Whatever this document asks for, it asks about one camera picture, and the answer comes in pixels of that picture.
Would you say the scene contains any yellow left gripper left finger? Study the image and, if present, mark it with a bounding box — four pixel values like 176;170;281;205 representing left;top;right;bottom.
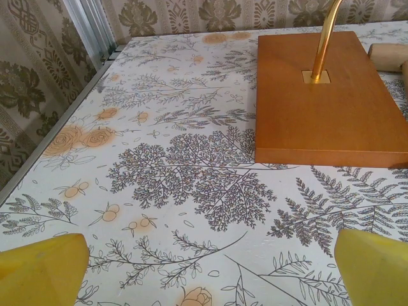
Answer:
0;233;91;306

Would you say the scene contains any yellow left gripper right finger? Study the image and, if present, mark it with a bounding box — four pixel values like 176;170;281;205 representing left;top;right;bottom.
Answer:
334;228;408;306

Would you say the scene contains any brown wooden rack base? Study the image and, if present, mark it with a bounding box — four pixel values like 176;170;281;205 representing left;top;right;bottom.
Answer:
254;31;408;167

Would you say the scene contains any aluminium table side rail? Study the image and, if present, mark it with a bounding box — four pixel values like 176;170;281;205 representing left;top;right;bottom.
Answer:
0;52;124;200

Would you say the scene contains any gold wire glass rack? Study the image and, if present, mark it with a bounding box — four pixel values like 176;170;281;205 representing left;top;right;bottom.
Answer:
310;0;342;84

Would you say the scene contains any aluminium frame post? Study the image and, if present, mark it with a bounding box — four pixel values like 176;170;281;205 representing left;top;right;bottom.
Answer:
62;0;118;63

